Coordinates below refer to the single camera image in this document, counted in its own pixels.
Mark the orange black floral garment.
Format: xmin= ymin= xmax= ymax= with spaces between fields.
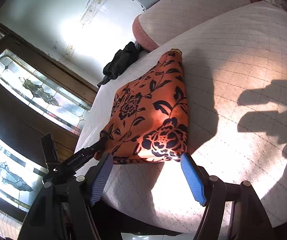
xmin=94 ymin=49 xmax=189 ymax=165

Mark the stained glass wooden door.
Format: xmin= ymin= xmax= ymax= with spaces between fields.
xmin=0 ymin=22 xmax=99 ymax=240

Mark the black garment on bed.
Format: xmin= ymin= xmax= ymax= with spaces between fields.
xmin=97 ymin=42 xmax=143 ymax=88

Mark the pink quilted mattress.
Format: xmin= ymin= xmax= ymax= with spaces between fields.
xmin=77 ymin=2 xmax=287 ymax=226

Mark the pink padded headboard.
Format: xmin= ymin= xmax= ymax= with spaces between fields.
xmin=132 ymin=0 xmax=259 ymax=51

